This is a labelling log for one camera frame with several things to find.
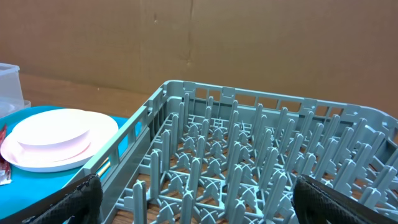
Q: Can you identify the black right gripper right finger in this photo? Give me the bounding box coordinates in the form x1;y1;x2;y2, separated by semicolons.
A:
292;175;397;224

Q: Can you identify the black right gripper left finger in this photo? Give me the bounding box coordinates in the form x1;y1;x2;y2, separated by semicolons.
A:
1;174;103;224

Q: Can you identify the red snack wrapper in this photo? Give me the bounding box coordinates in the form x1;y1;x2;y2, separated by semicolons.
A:
0;124;12;185

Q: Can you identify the grey dishwasher rack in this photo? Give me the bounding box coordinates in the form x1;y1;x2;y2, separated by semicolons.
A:
75;80;397;223

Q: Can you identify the left wooden chopstick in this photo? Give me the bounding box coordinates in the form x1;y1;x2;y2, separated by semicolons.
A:
96;157;111;177

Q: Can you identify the pink small bowl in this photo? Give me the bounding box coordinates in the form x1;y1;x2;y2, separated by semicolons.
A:
12;109;90;154

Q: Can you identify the pink plate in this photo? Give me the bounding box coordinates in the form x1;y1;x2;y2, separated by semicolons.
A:
1;111;118;172

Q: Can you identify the clear plastic bin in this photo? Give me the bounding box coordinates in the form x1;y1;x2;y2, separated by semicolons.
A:
0;63;31;118

